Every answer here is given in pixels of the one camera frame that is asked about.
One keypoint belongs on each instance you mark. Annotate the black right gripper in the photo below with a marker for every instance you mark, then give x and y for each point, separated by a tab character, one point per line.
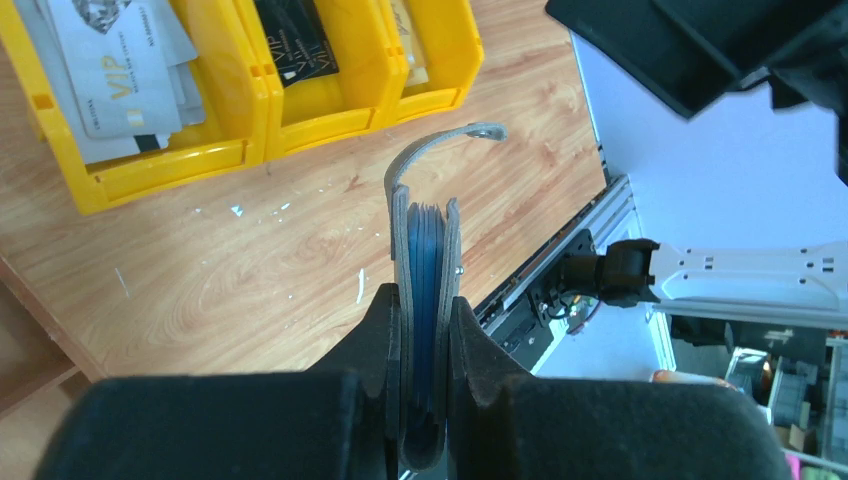
690	53

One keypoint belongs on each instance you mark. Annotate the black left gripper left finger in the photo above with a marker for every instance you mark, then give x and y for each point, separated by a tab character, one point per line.
338	419

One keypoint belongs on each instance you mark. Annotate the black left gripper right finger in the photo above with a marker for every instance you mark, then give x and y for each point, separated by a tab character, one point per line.
506	423

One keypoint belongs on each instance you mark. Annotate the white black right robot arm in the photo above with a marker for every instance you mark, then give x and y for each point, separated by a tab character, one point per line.
808	281

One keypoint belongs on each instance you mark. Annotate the yellow bin with gold cards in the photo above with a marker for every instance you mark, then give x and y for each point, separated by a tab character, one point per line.
454	52

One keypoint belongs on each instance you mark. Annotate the gold VIP card stack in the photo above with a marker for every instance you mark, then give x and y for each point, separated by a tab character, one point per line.
411	44

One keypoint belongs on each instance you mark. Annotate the yellow bin with black cards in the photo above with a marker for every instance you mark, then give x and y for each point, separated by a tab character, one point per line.
355	94

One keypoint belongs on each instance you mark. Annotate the black VIP card stack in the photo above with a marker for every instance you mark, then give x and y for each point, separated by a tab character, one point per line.
297	41

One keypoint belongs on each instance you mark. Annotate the yellow bin with silver cards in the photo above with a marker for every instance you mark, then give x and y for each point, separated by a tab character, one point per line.
232	88

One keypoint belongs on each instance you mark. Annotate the silver VIP card stack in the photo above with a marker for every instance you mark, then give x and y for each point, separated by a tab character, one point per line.
120	71

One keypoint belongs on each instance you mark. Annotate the wooden compartment tray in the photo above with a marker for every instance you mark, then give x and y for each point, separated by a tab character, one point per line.
44	370

